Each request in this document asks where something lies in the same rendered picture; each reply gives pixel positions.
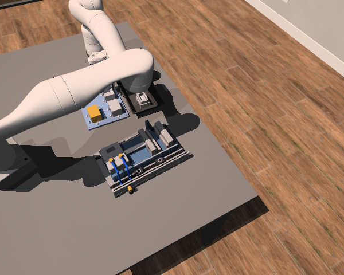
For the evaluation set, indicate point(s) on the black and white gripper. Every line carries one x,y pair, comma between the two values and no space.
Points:
95,53

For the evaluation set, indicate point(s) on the yellow block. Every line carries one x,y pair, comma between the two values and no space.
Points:
94,113

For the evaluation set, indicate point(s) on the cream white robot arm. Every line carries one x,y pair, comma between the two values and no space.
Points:
62,95

